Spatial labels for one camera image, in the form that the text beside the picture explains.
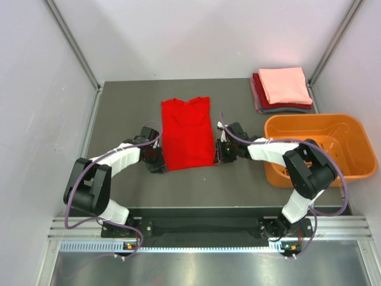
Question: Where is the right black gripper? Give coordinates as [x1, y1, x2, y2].
[213, 139, 238, 165]

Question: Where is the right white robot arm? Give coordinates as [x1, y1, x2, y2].
[216, 122, 340, 236]

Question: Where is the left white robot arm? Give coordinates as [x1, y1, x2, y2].
[63, 126, 164, 237]

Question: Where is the folded dark red t shirt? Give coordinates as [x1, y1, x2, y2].
[252, 73, 312, 112]

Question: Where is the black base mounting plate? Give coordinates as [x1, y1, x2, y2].
[68, 207, 316, 248]

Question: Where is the folded pink t shirt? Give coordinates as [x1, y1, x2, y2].
[258, 67, 313, 105]

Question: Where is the orange plastic basket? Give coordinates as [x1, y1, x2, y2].
[264, 114, 377, 184]

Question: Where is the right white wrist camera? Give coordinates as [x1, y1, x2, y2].
[217, 121, 227, 142]

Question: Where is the grey slotted cable duct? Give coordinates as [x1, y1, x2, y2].
[59, 240, 298, 254]

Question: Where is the aluminium rail profile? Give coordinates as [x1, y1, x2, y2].
[48, 216, 372, 240]

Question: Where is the left aluminium frame post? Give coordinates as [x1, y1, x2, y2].
[42, 0, 101, 91]

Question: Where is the aluminium frame post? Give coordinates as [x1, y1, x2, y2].
[308, 0, 365, 87]
[42, 0, 101, 91]

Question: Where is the right aluminium frame post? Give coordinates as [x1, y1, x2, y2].
[308, 0, 365, 87]

